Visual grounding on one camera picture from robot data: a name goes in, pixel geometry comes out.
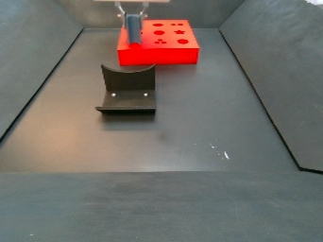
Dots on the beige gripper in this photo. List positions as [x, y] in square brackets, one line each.
[146, 5]

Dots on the red shape sorter box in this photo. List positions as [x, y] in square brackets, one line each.
[169, 43]

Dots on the black curved holder bracket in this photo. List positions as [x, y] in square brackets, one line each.
[130, 90]

